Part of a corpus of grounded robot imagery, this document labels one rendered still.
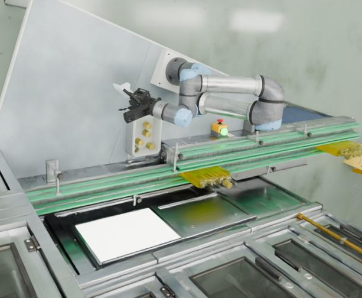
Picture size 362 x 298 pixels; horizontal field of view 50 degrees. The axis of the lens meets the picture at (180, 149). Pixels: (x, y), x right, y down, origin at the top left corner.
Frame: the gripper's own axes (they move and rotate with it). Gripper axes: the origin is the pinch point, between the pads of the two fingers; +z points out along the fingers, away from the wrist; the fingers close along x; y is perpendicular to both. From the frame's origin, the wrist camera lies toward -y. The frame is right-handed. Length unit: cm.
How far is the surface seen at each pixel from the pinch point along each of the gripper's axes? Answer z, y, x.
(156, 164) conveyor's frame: -8, 13, -56
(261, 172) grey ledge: -55, 69, -103
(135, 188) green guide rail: -6, -6, -57
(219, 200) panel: -44, 19, -76
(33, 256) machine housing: -26, -75, 12
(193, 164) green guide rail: -25, 25, -60
